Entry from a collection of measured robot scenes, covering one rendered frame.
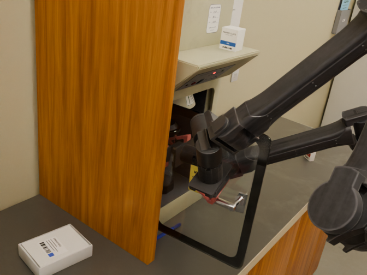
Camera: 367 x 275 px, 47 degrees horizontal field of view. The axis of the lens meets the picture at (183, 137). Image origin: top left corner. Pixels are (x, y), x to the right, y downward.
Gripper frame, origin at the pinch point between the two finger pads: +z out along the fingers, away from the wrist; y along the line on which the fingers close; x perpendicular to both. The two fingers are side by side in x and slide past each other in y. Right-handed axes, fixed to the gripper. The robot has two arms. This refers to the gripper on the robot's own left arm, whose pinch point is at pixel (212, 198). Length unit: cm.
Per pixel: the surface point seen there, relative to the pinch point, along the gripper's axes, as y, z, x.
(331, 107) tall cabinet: -263, 189, -31
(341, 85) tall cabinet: -272, 168, -27
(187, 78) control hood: -13.8, -23.4, -13.8
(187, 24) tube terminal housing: -27.1, -29.1, -21.5
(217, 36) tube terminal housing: -40.0, -18.5, -20.1
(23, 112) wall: 2, -4, -66
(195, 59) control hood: -19.5, -25.1, -14.6
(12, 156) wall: 11, 7, -66
